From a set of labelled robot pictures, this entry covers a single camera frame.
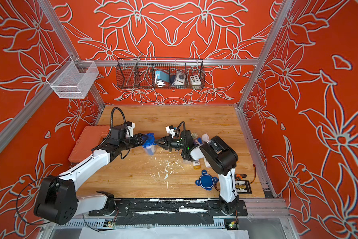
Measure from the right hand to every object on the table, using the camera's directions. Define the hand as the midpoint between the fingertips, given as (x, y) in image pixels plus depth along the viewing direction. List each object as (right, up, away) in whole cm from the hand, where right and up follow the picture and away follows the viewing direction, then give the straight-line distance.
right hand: (152, 145), depth 79 cm
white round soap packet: (+33, +2, +20) cm, 39 cm away
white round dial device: (+15, +40, +11) cm, 44 cm away
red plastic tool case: (-43, +3, +16) cm, 46 cm away
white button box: (+25, +40, +15) cm, 50 cm away
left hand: (-6, +3, +7) cm, 10 cm away
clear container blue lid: (-2, 0, +2) cm, 3 cm away
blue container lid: (+30, -21, +3) cm, 37 cm away
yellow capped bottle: (+25, -12, +6) cm, 28 cm away
